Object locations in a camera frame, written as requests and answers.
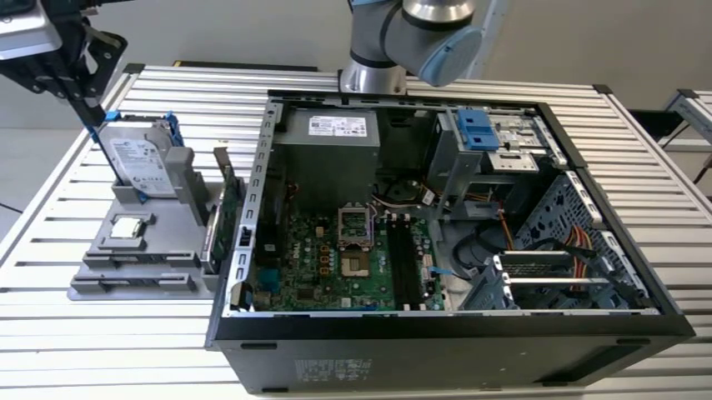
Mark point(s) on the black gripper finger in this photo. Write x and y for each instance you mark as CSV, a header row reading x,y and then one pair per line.
x,y
39,75
109,66

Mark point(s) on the RAM stick with black chips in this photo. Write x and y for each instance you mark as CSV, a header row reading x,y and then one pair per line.
x,y
140,285

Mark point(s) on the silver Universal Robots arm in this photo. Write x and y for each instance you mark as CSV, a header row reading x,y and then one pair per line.
x,y
384,37

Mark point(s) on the black table corner cap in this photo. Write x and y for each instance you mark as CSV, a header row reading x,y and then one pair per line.
x,y
600,88
137,67

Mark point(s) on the hard disk in blue carrier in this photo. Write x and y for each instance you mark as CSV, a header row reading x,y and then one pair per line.
x,y
137,162

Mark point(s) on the silver CPU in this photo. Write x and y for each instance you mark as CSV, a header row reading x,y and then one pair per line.
x,y
128,228

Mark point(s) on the grey parts rack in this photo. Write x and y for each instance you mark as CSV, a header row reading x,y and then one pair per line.
x,y
162,235

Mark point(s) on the green graphics card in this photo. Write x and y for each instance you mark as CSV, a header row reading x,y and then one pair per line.
x,y
222,225

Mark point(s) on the grey power supply unit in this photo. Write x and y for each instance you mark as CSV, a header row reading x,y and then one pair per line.
x,y
328,166

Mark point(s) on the blue board connector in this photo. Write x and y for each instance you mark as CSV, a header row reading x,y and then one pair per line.
x,y
268,280

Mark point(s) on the black CPU fan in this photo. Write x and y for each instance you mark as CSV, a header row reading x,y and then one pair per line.
x,y
397,191

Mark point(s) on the metal locking lever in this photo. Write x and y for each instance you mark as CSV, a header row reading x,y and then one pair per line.
x,y
372,231

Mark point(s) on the CPU socket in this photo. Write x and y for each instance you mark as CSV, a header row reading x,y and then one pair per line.
x,y
356,264

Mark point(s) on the blue drive latch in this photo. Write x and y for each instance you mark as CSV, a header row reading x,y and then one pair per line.
x,y
474,133

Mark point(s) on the metal optical drive cage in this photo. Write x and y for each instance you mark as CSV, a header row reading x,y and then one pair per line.
x,y
462,175

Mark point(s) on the green motherboard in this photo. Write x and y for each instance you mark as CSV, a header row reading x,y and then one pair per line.
x,y
361,291

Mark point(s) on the metal hard disk cage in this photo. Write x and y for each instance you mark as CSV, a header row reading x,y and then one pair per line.
x,y
483,291

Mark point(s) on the black PC case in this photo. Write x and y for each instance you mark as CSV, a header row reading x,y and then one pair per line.
x,y
445,366

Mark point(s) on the black box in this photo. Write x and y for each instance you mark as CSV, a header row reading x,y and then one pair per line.
x,y
654,125

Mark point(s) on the aluminium slat side table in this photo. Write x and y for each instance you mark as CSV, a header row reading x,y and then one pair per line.
x,y
690,104

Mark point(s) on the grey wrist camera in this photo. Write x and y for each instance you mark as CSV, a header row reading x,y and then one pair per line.
x,y
29,37

